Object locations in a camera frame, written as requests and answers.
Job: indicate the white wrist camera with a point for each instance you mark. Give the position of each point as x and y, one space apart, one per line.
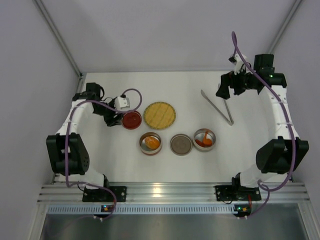
121 103
239 65

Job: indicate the left black base bracket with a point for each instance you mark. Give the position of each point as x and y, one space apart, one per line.
99 195

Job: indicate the beige-banded metal tin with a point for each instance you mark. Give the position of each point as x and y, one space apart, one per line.
199 134

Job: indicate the right black base bracket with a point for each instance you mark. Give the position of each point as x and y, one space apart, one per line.
229 193

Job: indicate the woven bamboo plate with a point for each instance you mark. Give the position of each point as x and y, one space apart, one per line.
159 115

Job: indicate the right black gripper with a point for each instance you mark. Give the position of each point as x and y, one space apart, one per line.
230 82

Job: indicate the left aluminium frame post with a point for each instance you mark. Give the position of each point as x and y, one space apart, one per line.
43 11

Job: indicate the black base bracket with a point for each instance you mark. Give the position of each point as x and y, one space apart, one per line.
99 195
229 193

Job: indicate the red-banded metal tin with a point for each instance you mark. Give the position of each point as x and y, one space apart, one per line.
144 149

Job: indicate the brown round lid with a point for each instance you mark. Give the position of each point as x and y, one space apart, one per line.
181 144

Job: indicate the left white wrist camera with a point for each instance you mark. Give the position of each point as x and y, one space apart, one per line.
121 103

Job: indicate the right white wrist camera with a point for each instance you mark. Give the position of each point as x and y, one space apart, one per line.
239 65

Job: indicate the aluminium frame post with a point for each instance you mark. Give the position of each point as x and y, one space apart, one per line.
43 11
274 19

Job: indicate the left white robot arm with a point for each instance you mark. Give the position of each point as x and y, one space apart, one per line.
68 154

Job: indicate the orange carrot food piece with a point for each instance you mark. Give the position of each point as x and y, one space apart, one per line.
207 142

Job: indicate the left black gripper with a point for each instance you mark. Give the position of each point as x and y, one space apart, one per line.
111 119

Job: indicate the red round lid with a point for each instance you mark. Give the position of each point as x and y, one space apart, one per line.
131 120

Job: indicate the orange bun food piece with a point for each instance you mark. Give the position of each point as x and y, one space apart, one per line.
152 142

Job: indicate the aluminium mounting rail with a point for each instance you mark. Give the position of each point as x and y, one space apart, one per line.
166 193

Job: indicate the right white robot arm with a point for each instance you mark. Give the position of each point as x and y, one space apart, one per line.
284 151

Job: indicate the metal tongs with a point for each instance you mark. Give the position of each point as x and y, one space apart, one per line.
229 119

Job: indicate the orange fried food piece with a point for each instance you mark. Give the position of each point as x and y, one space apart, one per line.
200 143

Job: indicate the right aluminium frame post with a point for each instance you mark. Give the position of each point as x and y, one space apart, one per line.
274 19

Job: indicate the slotted cable duct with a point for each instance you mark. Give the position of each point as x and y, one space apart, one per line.
140 209

